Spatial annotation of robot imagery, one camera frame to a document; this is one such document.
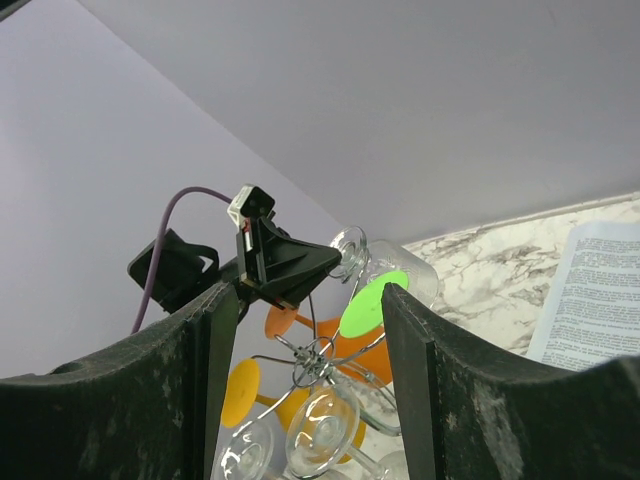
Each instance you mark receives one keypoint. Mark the clear short tumbler glass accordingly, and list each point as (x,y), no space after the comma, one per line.
(364,260)

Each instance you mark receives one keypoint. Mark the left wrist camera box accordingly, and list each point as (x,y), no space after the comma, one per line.
(252,202)

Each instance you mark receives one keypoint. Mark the green plastic wine glass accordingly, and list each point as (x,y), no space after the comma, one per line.
(364,312)

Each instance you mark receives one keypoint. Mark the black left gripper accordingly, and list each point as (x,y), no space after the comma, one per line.
(283,269)

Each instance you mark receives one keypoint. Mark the light orange plastic wine glass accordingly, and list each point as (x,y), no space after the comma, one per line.
(242,392)

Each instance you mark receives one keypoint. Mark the chrome wine glass rack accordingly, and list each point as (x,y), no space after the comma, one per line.
(315,366)

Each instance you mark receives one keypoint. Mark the printed white paper sheet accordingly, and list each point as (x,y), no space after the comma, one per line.
(591,312)

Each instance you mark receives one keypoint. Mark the clear wine glass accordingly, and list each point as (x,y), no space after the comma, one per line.
(249,455)
(323,431)

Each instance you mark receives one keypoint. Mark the dark orange plastic wine glass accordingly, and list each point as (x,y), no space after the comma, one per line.
(375,360)

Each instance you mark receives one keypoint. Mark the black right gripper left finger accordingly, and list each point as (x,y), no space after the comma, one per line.
(146,407)

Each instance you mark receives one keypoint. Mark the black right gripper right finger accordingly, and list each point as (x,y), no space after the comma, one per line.
(471,410)

